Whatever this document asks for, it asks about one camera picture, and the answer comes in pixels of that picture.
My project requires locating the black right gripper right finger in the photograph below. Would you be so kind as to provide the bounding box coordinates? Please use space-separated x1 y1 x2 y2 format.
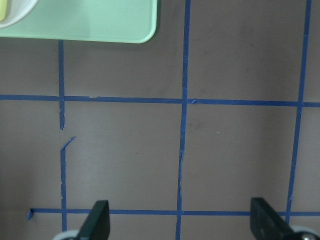
250 197 294 240

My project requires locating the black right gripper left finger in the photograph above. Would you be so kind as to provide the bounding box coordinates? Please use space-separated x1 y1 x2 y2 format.
76 200 111 240

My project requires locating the white round plate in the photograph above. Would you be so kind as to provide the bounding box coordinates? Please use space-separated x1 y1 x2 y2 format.
0 0 39 29

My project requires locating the green rectangular tray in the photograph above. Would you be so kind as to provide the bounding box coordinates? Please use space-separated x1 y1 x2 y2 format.
0 0 158 44

